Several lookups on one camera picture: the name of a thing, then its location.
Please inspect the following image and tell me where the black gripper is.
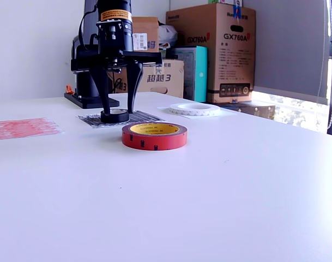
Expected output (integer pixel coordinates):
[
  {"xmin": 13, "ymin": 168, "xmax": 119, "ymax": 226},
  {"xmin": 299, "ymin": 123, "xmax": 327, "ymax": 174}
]
[{"xmin": 71, "ymin": 50, "xmax": 162, "ymax": 115}]

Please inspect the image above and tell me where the black tape roll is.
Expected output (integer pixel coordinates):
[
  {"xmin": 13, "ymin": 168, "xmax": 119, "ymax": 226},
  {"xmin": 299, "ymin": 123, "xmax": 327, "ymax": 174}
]
[{"xmin": 100, "ymin": 108, "xmax": 130, "ymax": 123}]

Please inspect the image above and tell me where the red tape roll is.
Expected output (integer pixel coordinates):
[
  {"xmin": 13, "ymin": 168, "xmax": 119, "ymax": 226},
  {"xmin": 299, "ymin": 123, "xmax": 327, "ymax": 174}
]
[{"xmin": 121, "ymin": 122, "xmax": 188, "ymax": 152}]

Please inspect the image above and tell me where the white tape roll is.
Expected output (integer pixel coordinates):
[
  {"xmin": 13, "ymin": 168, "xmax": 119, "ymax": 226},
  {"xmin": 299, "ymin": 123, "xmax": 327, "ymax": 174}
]
[{"xmin": 166, "ymin": 103, "xmax": 221, "ymax": 117}]

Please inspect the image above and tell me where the black scribbled paper sheet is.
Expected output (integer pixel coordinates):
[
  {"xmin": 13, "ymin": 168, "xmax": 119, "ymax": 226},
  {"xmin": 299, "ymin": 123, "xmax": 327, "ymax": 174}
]
[{"xmin": 77, "ymin": 110, "xmax": 166, "ymax": 129}]

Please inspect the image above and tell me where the cardboard box blue print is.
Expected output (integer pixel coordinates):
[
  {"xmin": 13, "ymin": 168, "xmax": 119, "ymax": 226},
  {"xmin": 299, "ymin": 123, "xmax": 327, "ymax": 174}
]
[{"xmin": 107, "ymin": 59, "xmax": 184, "ymax": 98}]

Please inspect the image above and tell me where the small labelled cardboard box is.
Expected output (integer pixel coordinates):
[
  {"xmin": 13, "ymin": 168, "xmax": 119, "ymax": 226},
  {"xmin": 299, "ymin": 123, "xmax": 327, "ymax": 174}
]
[{"xmin": 131, "ymin": 16, "xmax": 160, "ymax": 52}]

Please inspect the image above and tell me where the white plastic bag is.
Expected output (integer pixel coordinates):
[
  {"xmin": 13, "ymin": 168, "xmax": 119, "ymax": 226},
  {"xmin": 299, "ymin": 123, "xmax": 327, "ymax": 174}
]
[{"xmin": 158, "ymin": 23, "xmax": 179, "ymax": 50}]

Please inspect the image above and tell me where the teal sided box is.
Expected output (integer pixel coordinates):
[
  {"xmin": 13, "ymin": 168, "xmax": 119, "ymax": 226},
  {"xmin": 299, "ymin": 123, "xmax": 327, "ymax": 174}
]
[{"xmin": 170, "ymin": 45, "xmax": 208, "ymax": 103}]

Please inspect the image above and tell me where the red scribbled paper sheet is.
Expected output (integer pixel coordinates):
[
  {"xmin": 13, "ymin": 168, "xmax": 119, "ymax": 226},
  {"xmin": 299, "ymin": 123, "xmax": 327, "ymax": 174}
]
[{"xmin": 0, "ymin": 117, "xmax": 65, "ymax": 141}]

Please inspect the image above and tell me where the tall GX760A cardboard box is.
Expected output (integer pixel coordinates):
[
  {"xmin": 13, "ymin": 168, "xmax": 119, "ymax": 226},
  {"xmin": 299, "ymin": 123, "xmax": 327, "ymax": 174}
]
[{"xmin": 165, "ymin": 3, "xmax": 256, "ymax": 104}]

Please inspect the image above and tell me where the blank white paper sheet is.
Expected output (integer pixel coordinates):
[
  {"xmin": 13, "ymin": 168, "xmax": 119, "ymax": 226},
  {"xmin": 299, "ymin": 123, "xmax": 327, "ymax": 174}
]
[{"xmin": 156, "ymin": 103, "xmax": 237, "ymax": 120}]

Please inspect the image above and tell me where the grey roller blind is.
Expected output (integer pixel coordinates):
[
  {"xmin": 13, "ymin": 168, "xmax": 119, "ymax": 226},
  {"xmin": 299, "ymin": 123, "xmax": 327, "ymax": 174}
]
[{"xmin": 242, "ymin": 0, "xmax": 330, "ymax": 106}]

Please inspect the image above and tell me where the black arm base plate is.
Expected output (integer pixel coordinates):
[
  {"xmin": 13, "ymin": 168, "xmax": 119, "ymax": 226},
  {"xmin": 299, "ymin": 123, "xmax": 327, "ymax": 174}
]
[{"xmin": 63, "ymin": 92, "xmax": 120, "ymax": 109}]

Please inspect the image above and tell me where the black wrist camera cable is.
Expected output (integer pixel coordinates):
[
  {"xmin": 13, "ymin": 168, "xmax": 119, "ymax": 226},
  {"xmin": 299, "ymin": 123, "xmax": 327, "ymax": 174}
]
[{"xmin": 78, "ymin": 4, "xmax": 99, "ymax": 51}]

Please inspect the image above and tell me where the thin white blind cord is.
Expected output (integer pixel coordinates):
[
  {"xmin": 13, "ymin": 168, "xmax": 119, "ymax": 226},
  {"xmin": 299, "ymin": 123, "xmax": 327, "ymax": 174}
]
[{"xmin": 317, "ymin": 0, "xmax": 329, "ymax": 106}]

